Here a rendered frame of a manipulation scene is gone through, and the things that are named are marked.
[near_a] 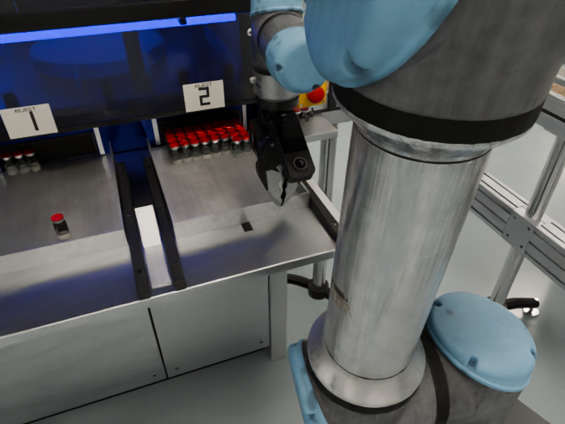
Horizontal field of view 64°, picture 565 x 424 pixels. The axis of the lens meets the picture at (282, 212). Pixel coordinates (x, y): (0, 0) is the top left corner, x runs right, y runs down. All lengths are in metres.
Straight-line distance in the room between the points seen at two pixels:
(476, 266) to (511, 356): 1.68
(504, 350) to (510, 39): 0.37
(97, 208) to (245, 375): 0.93
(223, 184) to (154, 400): 0.93
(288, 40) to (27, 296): 0.55
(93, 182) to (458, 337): 0.78
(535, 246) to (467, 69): 1.39
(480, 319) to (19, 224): 0.79
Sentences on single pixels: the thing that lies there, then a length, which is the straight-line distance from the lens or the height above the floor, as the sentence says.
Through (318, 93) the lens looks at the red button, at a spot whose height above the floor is 1.00.
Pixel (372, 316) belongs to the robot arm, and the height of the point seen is 1.13.
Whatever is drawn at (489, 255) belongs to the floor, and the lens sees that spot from 2.27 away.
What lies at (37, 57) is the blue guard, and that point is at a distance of 0.96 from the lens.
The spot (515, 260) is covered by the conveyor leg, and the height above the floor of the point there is 0.38.
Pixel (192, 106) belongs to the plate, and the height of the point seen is 1.00.
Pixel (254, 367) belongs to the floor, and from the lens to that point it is 1.69.
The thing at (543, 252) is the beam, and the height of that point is 0.48.
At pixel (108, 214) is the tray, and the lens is 0.92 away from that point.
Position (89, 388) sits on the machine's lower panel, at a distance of 1.56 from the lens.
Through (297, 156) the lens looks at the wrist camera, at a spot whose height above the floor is 1.05.
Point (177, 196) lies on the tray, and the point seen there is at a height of 0.88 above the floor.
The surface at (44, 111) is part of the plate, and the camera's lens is 0.99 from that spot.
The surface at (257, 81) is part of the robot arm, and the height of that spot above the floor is 1.14.
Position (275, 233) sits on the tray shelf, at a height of 0.88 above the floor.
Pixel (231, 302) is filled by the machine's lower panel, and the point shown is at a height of 0.36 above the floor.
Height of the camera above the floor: 1.40
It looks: 37 degrees down
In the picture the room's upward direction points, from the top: straight up
